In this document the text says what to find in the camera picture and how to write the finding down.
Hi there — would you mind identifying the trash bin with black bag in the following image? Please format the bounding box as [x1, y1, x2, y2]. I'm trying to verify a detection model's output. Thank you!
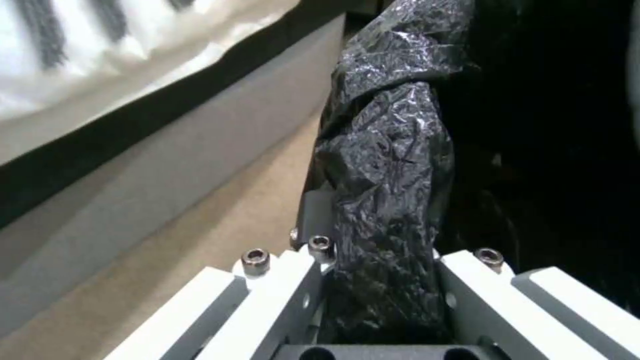
[298, 0, 640, 348]

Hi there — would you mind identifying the grey bed base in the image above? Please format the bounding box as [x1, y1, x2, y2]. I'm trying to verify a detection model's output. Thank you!
[0, 13, 347, 312]

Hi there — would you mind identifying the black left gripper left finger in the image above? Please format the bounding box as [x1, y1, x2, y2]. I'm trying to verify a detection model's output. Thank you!
[107, 190, 335, 360]

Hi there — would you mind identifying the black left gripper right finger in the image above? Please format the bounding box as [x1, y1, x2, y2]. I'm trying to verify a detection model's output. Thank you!
[438, 246, 640, 360]

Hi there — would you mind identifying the white striped bedding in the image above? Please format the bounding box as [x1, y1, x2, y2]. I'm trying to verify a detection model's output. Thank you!
[0, 0, 387, 166]

